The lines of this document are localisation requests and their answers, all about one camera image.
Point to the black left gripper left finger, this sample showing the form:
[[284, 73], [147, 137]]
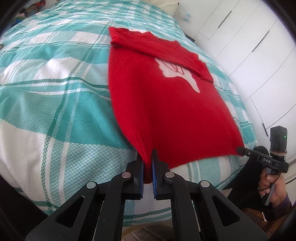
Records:
[[95, 212]]

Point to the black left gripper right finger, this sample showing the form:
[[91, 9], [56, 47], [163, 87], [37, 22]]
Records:
[[199, 211]]

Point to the red knit sweater white motif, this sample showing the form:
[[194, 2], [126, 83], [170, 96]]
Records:
[[164, 100]]

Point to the pile of clothes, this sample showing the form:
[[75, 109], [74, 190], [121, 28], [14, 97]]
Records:
[[32, 7]]

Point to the person's right hand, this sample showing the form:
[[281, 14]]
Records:
[[279, 187]]

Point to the teal white plaid bedspread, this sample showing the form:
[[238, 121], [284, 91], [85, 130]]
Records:
[[58, 130]]

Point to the cream padded headboard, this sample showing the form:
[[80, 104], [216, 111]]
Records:
[[169, 6]]

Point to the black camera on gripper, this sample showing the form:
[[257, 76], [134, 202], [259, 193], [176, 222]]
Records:
[[278, 140]]

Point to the white wardrobe with handles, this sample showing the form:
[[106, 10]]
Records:
[[254, 48]]

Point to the wall switch panel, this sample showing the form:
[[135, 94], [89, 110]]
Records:
[[186, 17]]

